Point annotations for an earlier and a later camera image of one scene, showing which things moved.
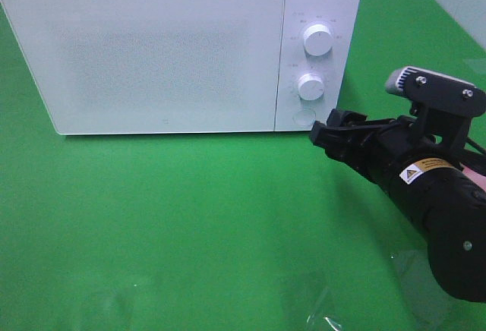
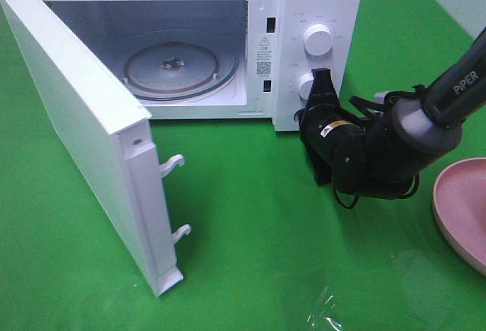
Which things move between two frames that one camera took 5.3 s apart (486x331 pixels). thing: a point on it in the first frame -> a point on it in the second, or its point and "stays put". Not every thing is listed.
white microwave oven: [186, 49] stays put
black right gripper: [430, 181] -> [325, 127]
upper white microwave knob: [317, 40] stays put
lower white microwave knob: [310, 86] stays put
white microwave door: [153, 60] -> [112, 133]
